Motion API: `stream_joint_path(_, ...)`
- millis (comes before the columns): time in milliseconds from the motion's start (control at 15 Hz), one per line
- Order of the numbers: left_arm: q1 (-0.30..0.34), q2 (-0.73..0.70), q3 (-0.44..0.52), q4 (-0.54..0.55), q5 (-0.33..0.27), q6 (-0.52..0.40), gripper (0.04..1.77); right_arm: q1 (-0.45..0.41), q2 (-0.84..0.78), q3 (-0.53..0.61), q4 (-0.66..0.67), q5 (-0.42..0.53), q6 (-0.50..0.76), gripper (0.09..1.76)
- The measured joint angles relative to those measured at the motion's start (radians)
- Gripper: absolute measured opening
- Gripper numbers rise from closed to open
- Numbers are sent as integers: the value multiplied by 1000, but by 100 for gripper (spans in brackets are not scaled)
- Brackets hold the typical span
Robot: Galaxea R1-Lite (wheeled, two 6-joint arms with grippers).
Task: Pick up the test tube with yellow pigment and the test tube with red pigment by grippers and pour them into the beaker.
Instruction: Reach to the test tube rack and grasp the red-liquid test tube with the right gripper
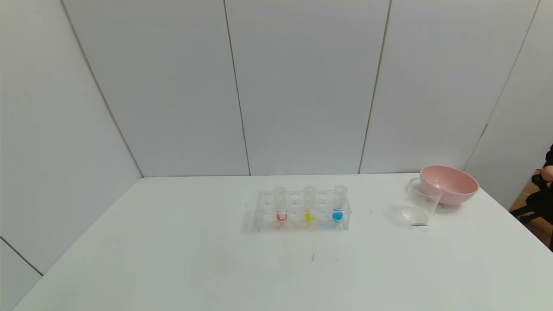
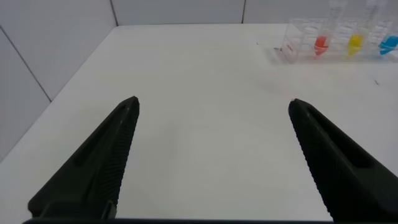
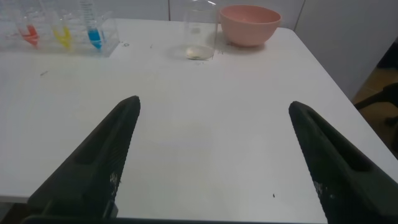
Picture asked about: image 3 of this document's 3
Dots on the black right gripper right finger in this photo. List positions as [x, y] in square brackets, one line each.
[345, 186]

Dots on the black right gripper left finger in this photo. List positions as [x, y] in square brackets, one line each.
[93, 168]

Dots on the test tube with yellow pigment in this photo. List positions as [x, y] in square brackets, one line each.
[63, 36]

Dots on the test tube with red pigment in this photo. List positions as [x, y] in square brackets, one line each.
[30, 35]

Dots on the clear acrylic test tube rack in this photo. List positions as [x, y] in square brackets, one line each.
[109, 37]

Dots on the test tube with blue pigment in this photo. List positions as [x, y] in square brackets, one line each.
[94, 35]

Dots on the clear glass beaker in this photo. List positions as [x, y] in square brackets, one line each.
[200, 34]

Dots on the black office chair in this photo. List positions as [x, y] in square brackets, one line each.
[384, 95]

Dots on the pink plastic bowl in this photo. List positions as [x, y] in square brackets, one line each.
[248, 26]

